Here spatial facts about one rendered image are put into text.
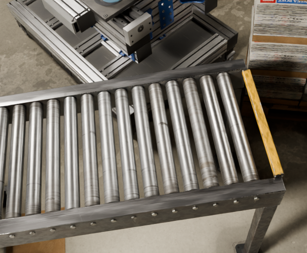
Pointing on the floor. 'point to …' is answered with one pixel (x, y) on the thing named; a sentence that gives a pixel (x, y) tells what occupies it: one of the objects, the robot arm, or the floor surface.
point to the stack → (286, 56)
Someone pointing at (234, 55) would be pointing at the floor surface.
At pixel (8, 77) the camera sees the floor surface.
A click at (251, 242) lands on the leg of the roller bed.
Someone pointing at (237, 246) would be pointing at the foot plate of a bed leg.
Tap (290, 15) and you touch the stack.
